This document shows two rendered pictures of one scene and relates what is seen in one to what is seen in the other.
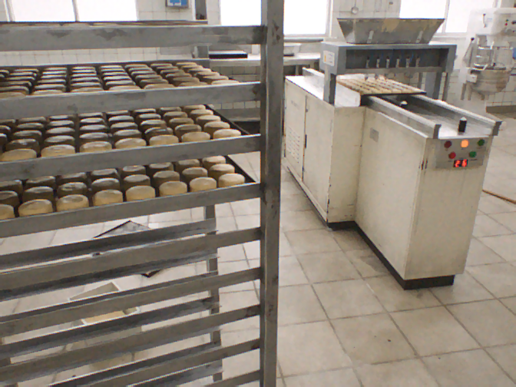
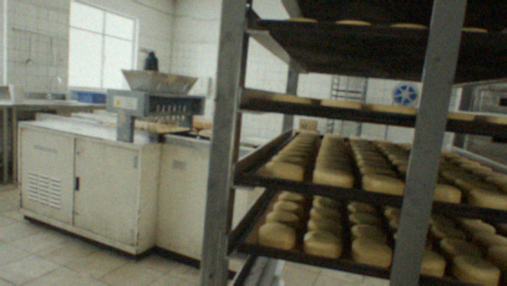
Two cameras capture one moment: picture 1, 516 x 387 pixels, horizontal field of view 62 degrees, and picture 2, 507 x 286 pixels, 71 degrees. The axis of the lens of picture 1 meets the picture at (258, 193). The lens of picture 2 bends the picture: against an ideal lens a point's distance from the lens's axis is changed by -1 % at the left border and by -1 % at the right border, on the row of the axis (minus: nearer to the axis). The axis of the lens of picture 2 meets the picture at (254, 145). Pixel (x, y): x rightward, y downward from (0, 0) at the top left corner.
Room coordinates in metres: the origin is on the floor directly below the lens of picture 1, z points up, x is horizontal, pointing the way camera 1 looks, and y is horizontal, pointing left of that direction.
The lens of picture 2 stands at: (0.65, 1.05, 1.24)
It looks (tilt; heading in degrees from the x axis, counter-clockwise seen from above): 8 degrees down; 303
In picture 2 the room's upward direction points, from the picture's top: 6 degrees clockwise
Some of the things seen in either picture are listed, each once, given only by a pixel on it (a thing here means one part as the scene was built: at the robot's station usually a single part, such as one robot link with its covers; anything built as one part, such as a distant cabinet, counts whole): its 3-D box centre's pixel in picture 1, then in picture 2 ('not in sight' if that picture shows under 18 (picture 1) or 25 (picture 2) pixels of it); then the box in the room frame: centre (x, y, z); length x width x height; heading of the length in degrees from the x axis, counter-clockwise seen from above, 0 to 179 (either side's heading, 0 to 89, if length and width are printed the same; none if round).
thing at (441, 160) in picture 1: (460, 151); not in sight; (1.87, -0.92, 0.77); 0.24 x 0.04 x 0.14; 100
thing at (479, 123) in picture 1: (394, 90); (158, 130); (2.86, -0.90, 0.87); 2.01 x 0.03 x 0.07; 10
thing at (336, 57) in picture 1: (383, 72); (159, 115); (2.72, -0.77, 1.01); 0.72 x 0.33 x 0.34; 100
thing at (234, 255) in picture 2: not in sight; (277, 187); (1.00, 0.42, 1.05); 0.64 x 0.03 x 0.03; 112
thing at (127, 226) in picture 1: (138, 245); not in sight; (2.33, 0.74, 0.01); 0.60 x 0.40 x 0.03; 57
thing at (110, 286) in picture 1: (105, 319); not in sight; (1.56, 0.69, 0.08); 0.30 x 0.22 x 0.16; 40
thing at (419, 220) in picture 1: (411, 187); (211, 202); (2.22, -0.86, 0.45); 0.70 x 0.34 x 0.90; 10
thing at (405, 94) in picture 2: not in sight; (401, 117); (1.86, -4.89, 1.10); 0.41 x 0.17 x 1.10; 10
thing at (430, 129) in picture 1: (352, 92); (133, 132); (2.81, -0.61, 0.87); 2.01 x 0.03 x 0.07; 10
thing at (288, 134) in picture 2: not in sight; (282, 145); (1.00, 0.42, 1.14); 0.64 x 0.03 x 0.03; 112
